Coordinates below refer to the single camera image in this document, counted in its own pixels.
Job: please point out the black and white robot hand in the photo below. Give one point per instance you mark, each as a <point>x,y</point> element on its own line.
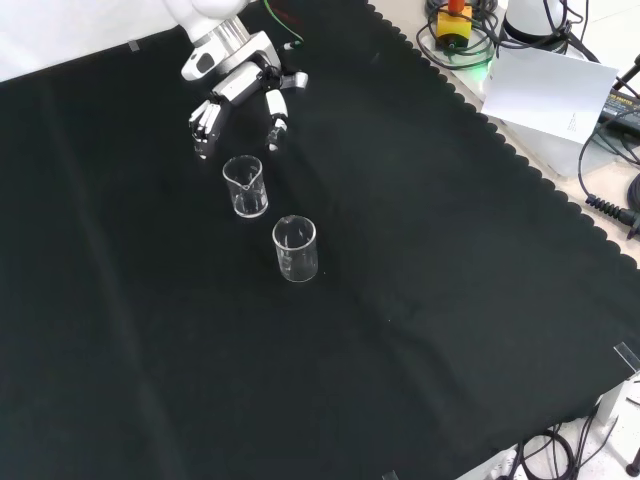
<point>240,82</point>

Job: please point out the clear glass beaker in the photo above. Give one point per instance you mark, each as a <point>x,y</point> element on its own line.
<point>296,260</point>
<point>246,197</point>

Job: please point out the clear acrylic cloth clip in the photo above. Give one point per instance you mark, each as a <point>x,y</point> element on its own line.
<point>134,46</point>
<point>389,475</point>
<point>627,356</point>

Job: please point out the yellow stop button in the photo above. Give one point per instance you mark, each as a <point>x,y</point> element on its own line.
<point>453,27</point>

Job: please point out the black bench cloth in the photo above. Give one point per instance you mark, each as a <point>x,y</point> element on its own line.
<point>250,350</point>

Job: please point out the pale board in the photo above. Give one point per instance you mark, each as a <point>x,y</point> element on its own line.
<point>545,95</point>

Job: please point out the black power adapter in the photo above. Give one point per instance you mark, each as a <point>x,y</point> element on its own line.
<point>620,107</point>

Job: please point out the white bench bracket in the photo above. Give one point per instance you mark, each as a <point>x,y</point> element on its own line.
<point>617,400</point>

